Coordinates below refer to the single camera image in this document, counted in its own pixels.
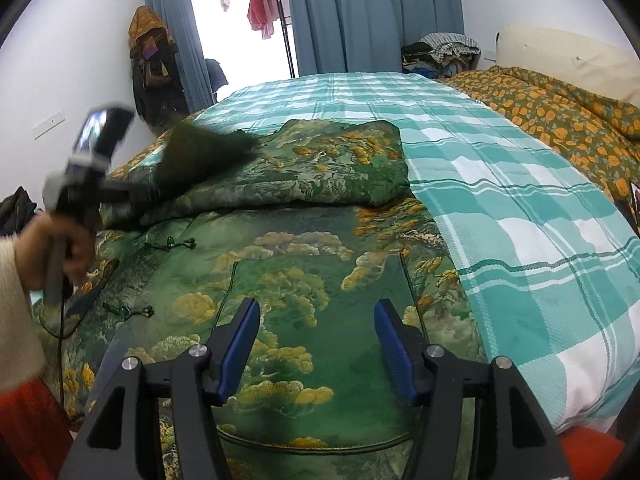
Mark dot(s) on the blue curtain panel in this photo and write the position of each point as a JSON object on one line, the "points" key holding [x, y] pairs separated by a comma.
{"points": [[364, 36], [179, 16]]}

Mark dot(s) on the white wall switch plate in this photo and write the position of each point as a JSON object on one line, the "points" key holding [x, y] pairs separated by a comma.
{"points": [[48, 124]]}

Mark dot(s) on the coat rack with clothes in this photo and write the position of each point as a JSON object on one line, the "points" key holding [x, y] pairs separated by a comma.
{"points": [[156, 83]]}

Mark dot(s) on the green landscape print jacket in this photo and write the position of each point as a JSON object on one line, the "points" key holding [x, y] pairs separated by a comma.
{"points": [[317, 226]]}

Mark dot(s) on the person's left hand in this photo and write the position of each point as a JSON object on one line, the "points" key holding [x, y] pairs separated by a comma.
{"points": [[55, 238]]}

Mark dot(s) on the pink hanging garment outside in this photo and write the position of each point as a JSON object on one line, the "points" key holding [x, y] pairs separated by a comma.
{"points": [[261, 14]]}

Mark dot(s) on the teal plaid bed sheet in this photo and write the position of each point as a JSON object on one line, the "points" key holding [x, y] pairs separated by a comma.
{"points": [[550, 266]]}

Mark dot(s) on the blue curtain left panel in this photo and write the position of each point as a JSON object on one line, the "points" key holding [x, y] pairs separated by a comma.
{"points": [[179, 16]]}

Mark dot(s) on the cream padded headboard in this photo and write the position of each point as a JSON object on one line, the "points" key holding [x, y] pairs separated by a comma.
{"points": [[587, 63]]}

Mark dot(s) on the orange floral green quilt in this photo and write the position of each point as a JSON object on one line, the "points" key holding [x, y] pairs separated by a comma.
{"points": [[596, 134]]}

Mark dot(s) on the dark clothes on dresser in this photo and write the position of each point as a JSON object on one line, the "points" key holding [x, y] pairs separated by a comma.
{"points": [[16, 211]]}

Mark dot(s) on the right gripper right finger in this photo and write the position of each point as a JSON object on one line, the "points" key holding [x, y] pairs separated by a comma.
{"points": [[477, 420]]}

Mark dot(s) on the orange fleece garment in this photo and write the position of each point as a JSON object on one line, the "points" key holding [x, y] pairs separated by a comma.
{"points": [[35, 438]]}

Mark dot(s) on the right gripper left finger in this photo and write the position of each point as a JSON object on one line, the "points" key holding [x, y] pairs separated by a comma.
{"points": [[122, 436]]}

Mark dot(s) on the pile of clothes by bed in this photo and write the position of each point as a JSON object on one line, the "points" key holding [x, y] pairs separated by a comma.
{"points": [[440, 55]]}

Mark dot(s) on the cream sleeve left forearm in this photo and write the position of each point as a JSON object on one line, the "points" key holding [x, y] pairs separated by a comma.
{"points": [[22, 357]]}

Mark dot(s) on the smartphone on quilt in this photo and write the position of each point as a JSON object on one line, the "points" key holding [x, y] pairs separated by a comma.
{"points": [[634, 190]]}

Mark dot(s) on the blue curtain right panel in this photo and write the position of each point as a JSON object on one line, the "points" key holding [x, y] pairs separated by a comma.
{"points": [[364, 36]]}

